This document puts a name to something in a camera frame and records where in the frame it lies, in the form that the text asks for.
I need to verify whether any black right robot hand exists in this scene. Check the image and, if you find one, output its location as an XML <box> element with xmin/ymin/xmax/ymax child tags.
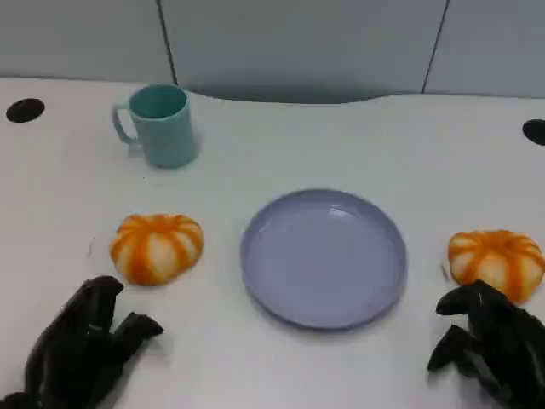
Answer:
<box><xmin>427</xmin><ymin>279</ymin><xmax>545</xmax><ymax>409</ymax></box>

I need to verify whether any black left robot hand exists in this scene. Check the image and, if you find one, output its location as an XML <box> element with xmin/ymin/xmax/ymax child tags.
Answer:
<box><xmin>24</xmin><ymin>275</ymin><xmax>165</xmax><ymax>409</ymax></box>

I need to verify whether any orange and white bread roll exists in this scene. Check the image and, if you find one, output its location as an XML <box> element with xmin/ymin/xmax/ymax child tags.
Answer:
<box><xmin>109</xmin><ymin>213</ymin><xmax>205</xmax><ymax>287</ymax></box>
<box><xmin>447</xmin><ymin>229</ymin><xmax>545</xmax><ymax>306</ymax></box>

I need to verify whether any lilac plate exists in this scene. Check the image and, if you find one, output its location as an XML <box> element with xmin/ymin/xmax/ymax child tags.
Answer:
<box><xmin>239</xmin><ymin>188</ymin><xmax>409</xmax><ymax>331</ymax></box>

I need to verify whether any pale green mug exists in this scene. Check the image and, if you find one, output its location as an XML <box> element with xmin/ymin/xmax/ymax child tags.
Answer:
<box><xmin>112</xmin><ymin>84</ymin><xmax>199</xmax><ymax>170</ymax></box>

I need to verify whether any black table cable grommet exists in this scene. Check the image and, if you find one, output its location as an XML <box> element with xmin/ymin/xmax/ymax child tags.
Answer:
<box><xmin>5</xmin><ymin>98</ymin><xmax>46</xmax><ymax>124</ymax></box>
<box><xmin>521</xmin><ymin>118</ymin><xmax>545</xmax><ymax>147</ymax></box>

